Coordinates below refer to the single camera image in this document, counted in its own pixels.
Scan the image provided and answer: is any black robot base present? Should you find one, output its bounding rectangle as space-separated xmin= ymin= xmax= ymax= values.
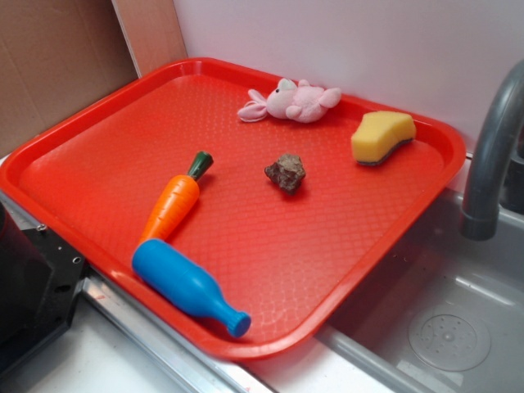
xmin=1 ymin=206 xmax=86 ymax=376

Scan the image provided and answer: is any blue plastic bottle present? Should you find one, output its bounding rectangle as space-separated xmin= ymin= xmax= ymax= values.
xmin=132 ymin=239 xmax=251 ymax=338

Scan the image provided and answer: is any red plastic tray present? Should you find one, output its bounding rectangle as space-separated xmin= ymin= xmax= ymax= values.
xmin=1 ymin=58 xmax=466 ymax=360

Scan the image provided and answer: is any brown rock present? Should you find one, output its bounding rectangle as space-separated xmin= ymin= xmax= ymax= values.
xmin=264 ymin=153 xmax=306 ymax=196

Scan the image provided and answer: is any orange toy carrot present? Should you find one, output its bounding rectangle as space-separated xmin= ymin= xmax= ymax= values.
xmin=139 ymin=151 xmax=214 ymax=244

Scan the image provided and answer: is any pink plush bunny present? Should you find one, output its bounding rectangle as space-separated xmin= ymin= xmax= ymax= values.
xmin=237 ymin=79 xmax=341 ymax=124

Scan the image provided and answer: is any yellow sponge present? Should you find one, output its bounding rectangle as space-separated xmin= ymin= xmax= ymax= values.
xmin=351 ymin=111 xmax=417 ymax=165

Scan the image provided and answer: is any light wooden board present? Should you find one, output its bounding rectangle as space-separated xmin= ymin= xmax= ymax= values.
xmin=111 ymin=0 xmax=187 ymax=77

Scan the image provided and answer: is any grey toy sink basin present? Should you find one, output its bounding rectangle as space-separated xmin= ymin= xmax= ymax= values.
xmin=318 ymin=191 xmax=523 ymax=392

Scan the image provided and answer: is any grey toy faucet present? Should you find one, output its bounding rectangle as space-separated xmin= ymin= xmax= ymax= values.
xmin=459 ymin=61 xmax=523 ymax=241

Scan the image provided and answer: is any brown cardboard panel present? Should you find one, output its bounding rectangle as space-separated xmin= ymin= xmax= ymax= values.
xmin=1 ymin=1 xmax=137 ymax=156

